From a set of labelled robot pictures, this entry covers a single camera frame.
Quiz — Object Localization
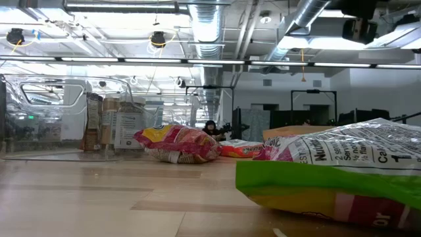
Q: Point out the glass spice jar white label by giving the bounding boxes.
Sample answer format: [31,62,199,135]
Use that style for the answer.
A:
[113,95,147,151]

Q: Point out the orange-brown spice jar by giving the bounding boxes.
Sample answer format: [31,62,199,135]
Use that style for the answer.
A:
[100,97,121,145]

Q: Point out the brown spice jar paper label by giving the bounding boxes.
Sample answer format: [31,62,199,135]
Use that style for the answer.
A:
[82,92,103,152]

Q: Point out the green ramen noodle packet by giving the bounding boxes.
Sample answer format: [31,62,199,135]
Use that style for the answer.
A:
[235,117,421,231]

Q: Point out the clear plastic storage bin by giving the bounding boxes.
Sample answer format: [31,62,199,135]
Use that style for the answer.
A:
[0,74,157,162]
[144,94,202,130]

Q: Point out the red yellow ramen packet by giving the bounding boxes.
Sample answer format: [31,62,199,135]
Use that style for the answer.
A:
[133,124,223,165]

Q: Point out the orange ramen noodle packet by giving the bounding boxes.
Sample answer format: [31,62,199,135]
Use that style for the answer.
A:
[219,138,264,159]

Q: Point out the grey-blue background panel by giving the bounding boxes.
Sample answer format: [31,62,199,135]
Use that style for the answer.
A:
[241,107,271,141]

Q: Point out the orange translucent plastic bin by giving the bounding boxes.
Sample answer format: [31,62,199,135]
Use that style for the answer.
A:
[262,124,336,141]

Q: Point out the grey ceiling pipe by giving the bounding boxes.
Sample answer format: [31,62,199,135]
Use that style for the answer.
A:
[64,0,190,14]

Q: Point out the black frame stand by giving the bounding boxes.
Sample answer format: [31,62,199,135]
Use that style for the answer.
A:
[290,88,339,126]
[184,84,235,142]

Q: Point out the black ceiling device yellow cable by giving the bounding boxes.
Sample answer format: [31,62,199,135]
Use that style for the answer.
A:
[5,28,26,46]
[149,30,168,49]

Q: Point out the orange hanging cord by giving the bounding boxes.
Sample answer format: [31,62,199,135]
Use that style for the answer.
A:
[299,48,307,83]

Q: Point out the black overhead light rail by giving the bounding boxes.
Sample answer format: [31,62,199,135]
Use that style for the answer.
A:
[0,55,421,69]

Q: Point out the silver spiral ventilation duct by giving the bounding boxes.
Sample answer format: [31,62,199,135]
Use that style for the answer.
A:
[264,0,333,63]

